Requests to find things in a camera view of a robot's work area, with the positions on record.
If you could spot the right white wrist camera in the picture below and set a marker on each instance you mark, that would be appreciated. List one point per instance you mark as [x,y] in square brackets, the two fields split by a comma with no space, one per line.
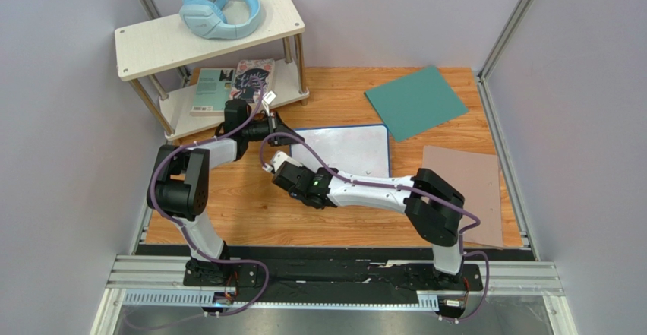
[281,157]

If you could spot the light blue headphones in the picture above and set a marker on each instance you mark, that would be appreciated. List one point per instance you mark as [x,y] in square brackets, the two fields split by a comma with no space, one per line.
[206,19]

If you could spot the teal paperback book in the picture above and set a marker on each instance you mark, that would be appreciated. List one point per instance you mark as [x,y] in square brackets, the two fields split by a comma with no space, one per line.
[212,92]

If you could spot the blue framed whiteboard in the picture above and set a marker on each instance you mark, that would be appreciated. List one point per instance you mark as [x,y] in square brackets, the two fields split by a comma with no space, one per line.
[355,149]

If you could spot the Little Women book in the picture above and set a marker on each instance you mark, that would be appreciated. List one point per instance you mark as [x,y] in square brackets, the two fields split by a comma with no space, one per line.
[252,78]

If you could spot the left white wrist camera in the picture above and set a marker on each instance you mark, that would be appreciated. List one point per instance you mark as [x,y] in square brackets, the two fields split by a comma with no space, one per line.
[268,98]

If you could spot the white two-tier shelf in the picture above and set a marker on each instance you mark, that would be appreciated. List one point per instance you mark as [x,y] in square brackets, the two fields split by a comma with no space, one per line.
[148,48]

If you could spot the teal green mat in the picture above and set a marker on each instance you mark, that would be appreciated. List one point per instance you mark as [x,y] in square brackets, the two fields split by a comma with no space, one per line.
[415,103]

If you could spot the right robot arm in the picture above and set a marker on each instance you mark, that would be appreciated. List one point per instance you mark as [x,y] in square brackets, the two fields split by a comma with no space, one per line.
[430,203]

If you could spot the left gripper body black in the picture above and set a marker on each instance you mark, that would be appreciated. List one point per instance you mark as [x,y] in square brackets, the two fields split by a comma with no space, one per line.
[272,123]

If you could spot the pinkish beige mat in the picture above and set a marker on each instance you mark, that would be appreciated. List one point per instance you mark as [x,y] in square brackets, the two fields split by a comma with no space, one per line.
[476,177]

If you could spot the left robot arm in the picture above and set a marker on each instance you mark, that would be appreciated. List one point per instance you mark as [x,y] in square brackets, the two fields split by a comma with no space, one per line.
[179,185]

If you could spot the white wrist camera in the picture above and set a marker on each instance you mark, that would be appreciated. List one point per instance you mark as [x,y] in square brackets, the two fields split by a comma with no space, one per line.
[268,98]
[281,157]

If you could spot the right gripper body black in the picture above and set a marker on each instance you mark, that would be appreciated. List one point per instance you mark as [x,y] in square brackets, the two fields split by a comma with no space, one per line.
[283,177]

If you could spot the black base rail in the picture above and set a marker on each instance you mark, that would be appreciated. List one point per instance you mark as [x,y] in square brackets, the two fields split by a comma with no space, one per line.
[336,276]

